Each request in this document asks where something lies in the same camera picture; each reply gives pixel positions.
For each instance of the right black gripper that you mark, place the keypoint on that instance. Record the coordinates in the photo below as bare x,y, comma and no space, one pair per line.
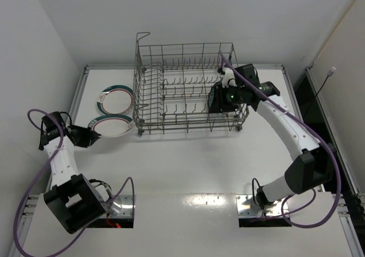
216,98

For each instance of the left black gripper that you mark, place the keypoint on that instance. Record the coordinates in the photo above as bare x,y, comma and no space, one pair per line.
84,136

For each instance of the teal patterned small plate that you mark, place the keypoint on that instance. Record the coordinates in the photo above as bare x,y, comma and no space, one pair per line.
212,97

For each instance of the red-green rimmed plate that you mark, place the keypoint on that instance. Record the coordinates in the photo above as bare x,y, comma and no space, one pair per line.
115,100
111,126

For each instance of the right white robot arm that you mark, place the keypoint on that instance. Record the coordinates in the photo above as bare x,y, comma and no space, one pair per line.
311,160

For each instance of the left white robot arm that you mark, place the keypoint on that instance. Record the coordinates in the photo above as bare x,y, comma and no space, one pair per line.
72,198

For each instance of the grey wire dish rack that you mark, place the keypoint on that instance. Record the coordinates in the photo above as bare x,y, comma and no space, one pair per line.
171,85

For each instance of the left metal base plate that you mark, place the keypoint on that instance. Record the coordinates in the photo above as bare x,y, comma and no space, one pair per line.
122,207

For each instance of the metal base plate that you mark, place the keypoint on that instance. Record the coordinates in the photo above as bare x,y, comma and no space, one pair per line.
122,207
247,209

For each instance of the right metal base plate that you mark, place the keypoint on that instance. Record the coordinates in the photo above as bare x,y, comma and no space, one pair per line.
247,209

